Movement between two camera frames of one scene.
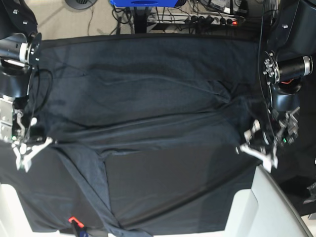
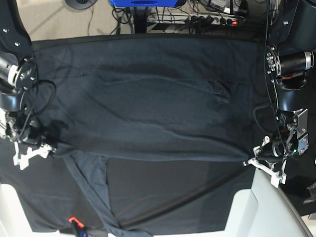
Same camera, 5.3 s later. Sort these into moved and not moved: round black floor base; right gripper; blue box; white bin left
Moved: right gripper
Not moved: white bin left; blue box; round black floor base
